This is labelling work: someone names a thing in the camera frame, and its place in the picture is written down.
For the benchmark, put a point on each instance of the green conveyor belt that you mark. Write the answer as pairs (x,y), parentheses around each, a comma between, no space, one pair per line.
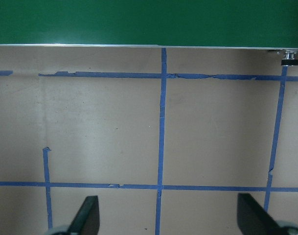
(148,22)

